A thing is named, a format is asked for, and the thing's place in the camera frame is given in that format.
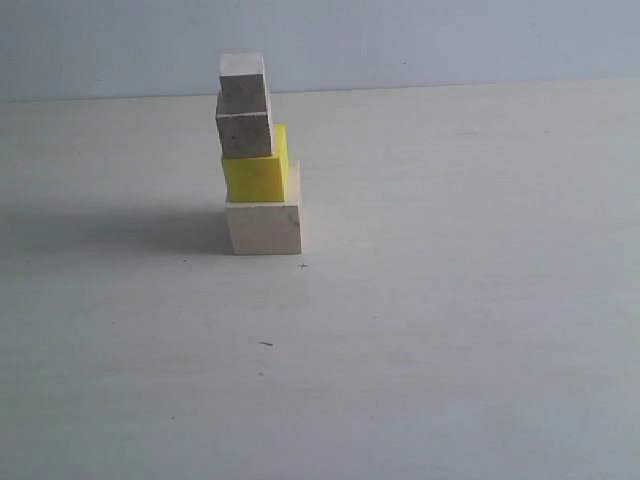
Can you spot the small pale wooden cube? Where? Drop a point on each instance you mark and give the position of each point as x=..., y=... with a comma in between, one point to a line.
x=243, y=82

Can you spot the yellow painted wooden cube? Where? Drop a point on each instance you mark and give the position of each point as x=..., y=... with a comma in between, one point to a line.
x=259, y=179

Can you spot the small wooden cube with marks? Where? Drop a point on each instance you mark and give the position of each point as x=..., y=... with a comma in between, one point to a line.
x=245, y=134

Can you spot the large natural wooden cube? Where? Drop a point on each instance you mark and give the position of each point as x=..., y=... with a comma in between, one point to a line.
x=268, y=228

